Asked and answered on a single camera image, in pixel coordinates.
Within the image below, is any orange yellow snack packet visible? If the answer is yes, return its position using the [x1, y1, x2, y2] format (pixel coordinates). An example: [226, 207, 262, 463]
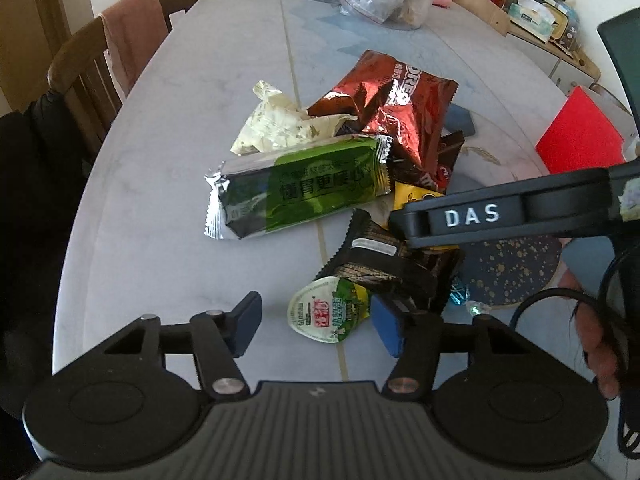
[392, 182, 447, 226]

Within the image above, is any person's right hand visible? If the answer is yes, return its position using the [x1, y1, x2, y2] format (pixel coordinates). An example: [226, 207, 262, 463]
[560, 270, 623, 402]

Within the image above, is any green silver snack packet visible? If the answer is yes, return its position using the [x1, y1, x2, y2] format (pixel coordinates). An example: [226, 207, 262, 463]
[203, 135, 394, 242]

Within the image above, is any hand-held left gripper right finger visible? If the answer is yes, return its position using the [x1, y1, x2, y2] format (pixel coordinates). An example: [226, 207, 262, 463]
[371, 294, 533, 402]

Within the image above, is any green lidded jelly cup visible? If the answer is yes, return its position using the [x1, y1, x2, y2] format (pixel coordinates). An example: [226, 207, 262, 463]
[287, 276, 372, 344]

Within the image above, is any black cable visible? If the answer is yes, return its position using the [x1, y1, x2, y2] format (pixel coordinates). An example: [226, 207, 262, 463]
[509, 286, 603, 332]

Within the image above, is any tissue box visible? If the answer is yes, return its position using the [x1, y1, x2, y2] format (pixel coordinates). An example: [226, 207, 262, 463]
[509, 1, 561, 31]

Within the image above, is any wooden white cabinet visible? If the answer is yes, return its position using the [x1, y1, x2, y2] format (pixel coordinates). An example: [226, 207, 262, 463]
[507, 22, 602, 96]

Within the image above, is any black striped snack packet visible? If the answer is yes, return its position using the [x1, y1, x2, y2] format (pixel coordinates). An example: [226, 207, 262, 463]
[314, 208, 467, 313]

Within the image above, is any pink cloth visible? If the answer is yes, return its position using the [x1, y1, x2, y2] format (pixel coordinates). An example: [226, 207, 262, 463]
[100, 0, 172, 98]

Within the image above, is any black screen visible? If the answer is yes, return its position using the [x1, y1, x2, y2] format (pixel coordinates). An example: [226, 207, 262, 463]
[596, 10, 640, 128]

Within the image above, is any red cardboard box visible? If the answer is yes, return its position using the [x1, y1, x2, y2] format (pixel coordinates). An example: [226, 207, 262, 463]
[534, 86, 629, 177]

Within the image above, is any dark cloth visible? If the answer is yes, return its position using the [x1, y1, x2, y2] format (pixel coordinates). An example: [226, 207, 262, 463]
[0, 91, 103, 416]

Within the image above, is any wooden chair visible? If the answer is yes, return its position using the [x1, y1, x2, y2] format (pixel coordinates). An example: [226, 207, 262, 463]
[47, 0, 202, 158]

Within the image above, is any dark speckled round mat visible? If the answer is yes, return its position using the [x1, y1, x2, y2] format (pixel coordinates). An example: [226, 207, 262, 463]
[462, 235, 562, 307]

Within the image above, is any cream snack packet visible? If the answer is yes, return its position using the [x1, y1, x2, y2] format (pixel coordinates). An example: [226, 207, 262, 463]
[231, 81, 359, 157]

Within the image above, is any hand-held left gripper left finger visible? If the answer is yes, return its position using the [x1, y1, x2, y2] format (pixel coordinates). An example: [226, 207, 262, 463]
[100, 291, 263, 402]

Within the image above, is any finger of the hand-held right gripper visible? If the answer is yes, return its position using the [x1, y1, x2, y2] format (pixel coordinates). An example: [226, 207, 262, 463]
[389, 199, 430, 250]

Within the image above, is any red brown foil chip bag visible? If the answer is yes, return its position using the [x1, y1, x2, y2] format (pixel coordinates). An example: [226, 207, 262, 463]
[306, 50, 459, 194]

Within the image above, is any dark brown snack packet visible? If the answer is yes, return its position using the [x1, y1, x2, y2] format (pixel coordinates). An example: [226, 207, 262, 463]
[436, 130, 467, 194]

